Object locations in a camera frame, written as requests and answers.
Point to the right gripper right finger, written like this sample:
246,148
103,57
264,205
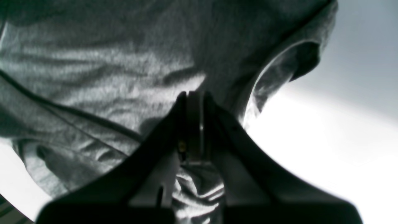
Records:
257,189

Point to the grey t-shirt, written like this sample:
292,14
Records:
83,82

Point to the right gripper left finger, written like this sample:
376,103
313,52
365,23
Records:
138,191

